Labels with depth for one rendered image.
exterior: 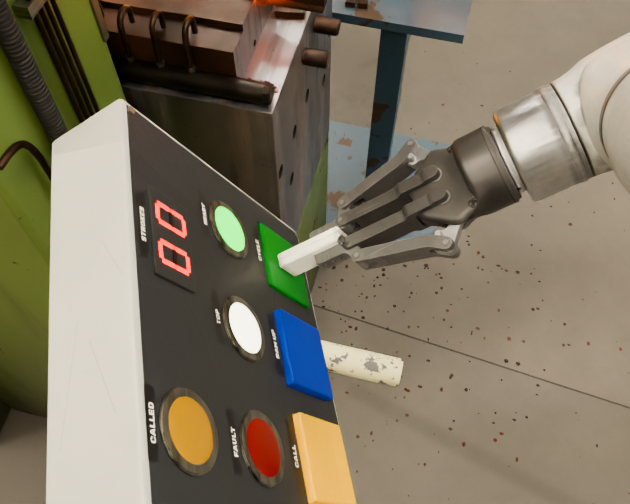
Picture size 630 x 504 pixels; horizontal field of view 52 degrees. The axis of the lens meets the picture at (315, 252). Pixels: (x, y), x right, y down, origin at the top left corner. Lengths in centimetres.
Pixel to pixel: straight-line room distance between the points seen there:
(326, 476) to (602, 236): 159
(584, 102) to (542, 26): 206
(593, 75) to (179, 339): 37
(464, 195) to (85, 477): 38
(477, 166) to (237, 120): 46
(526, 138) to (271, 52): 53
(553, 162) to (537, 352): 127
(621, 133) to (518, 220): 154
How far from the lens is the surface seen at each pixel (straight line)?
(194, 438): 44
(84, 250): 50
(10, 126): 74
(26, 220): 79
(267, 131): 95
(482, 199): 59
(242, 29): 95
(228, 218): 60
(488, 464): 168
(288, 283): 65
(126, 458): 42
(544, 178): 58
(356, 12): 133
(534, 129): 57
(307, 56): 106
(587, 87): 57
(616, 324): 192
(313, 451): 57
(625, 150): 46
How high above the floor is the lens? 158
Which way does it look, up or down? 59 degrees down
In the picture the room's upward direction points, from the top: straight up
